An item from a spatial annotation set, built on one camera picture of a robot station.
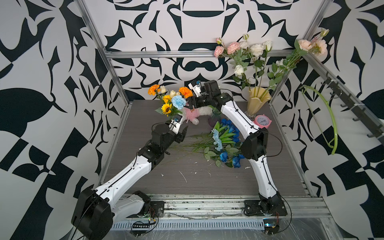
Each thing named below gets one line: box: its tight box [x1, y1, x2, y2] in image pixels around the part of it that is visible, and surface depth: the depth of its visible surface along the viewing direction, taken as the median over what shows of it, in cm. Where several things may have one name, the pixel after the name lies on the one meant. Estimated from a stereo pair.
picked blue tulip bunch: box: [192, 118, 245, 162], surface depth 93 cm
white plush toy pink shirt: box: [178, 105, 214, 125], surface depth 107 cm
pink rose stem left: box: [214, 37, 251, 88], surface depth 87 cm
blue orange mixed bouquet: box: [147, 84, 193, 118], surface depth 82 cm
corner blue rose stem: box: [204, 147, 228, 163], surface depth 90 cm
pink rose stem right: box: [267, 29, 330, 89], surface depth 79 cm
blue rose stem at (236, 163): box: [215, 156, 241, 168], surface depth 88 cm
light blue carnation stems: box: [171, 95, 223, 152], surface depth 76 cm
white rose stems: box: [232, 33, 273, 98], surface depth 88 cm
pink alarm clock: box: [254, 114, 273, 129], surface depth 107 cm
